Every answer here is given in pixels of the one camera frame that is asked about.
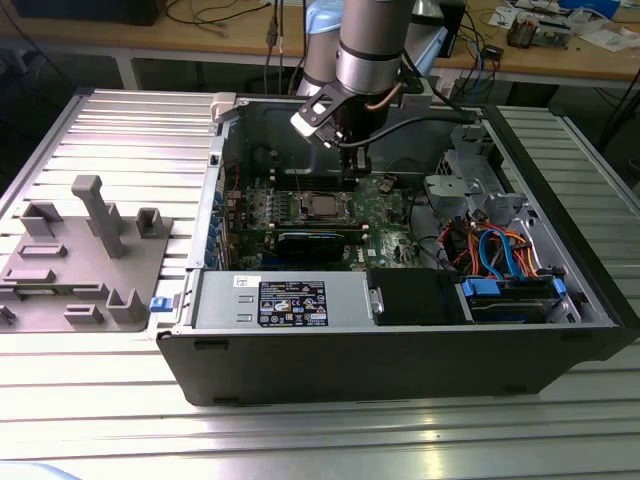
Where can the hard disk in blue carrier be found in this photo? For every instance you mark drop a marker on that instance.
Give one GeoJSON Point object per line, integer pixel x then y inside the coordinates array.
{"type": "Point", "coordinates": [482, 289]}

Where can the metal locking lever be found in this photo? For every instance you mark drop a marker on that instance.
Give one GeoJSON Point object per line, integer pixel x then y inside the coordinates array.
{"type": "Point", "coordinates": [298, 181]}

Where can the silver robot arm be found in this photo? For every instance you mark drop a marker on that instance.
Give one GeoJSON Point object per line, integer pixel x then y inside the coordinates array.
{"type": "Point", "coordinates": [370, 50]}

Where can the beige corner bracket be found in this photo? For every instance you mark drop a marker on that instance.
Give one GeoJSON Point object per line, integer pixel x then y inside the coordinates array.
{"type": "Point", "coordinates": [222, 106]}

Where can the small black adapter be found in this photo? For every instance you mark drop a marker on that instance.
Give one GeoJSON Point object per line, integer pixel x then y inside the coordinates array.
{"type": "Point", "coordinates": [494, 52]}

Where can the black graphics card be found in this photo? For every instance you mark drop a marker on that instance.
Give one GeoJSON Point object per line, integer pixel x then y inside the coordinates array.
{"type": "Point", "coordinates": [310, 246]}

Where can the black tower box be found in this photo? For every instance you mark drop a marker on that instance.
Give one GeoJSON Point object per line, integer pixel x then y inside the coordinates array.
{"type": "Point", "coordinates": [454, 30]}

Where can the green motherboard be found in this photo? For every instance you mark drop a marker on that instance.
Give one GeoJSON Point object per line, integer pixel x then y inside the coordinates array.
{"type": "Point", "coordinates": [385, 240]}

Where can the grey parts rack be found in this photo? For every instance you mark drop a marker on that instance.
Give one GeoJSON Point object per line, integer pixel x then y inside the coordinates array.
{"type": "Point", "coordinates": [75, 270]}

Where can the white labelled box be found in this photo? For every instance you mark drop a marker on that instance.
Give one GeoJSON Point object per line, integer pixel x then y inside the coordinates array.
{"type": "Point", "coordinates": [444, 91]}

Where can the white paper sheet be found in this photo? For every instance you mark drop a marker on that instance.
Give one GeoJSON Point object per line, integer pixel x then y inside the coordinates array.
{"type": "Point", "coordinates": [607, 39]}

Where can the CPU socket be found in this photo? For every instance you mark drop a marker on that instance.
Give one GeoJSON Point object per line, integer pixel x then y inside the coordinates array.
{"type": "Point", "coordinates": [354, 218]}

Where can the grey metal drive cage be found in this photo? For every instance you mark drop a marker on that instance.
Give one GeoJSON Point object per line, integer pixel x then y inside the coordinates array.
{"type": "Point", "coordinates": [452, 192]}

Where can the silver CPU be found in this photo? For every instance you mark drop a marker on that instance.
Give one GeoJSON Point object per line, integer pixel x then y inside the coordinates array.
{"type": "Point", "coordinates": [324, 205]}

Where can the small electronic device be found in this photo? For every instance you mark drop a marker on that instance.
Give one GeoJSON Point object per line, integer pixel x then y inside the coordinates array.
{"type": "Point", "coordinates": [522, 34]}

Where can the coin cell battery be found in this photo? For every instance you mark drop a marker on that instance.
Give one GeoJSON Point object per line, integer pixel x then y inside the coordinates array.
{"type": "Point", "coordinates": [385, 186]}

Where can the green circuit device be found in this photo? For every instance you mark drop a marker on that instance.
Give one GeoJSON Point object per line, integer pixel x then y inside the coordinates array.
{"type": "Point", "coordinates": [555, 37]}

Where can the black PC case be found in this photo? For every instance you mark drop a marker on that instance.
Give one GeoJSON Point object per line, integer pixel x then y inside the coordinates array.
{"type": "Point", "coordinates": [350, 365]}

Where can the blue case latch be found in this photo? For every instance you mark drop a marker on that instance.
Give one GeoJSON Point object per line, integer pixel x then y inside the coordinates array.
{"type": "Point", "coordinates": [160, 304]}

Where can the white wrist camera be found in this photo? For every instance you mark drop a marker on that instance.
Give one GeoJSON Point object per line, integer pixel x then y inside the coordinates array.
{"type": "Point", "coordinates": [306, 124]}

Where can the black drive box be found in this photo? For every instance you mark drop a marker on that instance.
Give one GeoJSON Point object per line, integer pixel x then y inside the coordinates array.
{"type": "Point", "coordinates": [415, 297]}

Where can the grey power supply unit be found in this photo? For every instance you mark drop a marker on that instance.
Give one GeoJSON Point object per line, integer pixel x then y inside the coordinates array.
{"type": "Point", "coordinates": [225, 300]}

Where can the wooden workbench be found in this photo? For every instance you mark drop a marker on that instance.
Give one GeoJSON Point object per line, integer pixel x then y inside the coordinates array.
{"type": "Point", "coordinates": [225, 42]}

